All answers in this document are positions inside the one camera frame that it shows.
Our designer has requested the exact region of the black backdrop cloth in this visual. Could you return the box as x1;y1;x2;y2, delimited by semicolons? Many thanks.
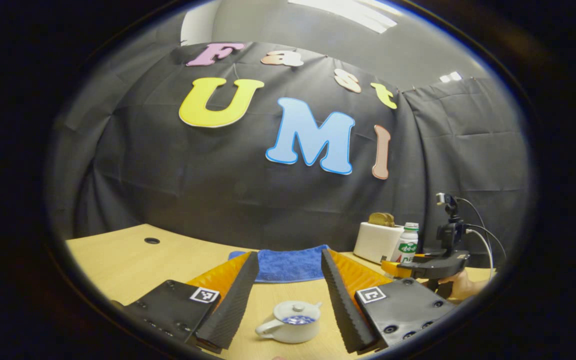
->
48;42;531;268

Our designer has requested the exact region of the white water bottle green label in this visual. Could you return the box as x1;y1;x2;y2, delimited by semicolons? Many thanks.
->
390;222;420;264

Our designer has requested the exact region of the large ceiling light panel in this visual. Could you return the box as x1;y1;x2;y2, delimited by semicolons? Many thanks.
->
288;0;399;35

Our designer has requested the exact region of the white toaster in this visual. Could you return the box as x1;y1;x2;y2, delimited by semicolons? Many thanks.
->
353;222;405;264

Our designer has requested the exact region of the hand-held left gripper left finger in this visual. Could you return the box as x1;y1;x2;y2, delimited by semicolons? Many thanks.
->
118;251;261;355

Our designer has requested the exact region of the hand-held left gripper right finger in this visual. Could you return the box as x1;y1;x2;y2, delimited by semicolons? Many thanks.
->
320;248;457;356

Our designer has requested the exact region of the blue towel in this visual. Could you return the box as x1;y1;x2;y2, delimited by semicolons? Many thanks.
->
228;244;330;284

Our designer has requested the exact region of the white teacup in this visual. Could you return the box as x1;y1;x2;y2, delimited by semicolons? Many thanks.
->
255;312;322;345

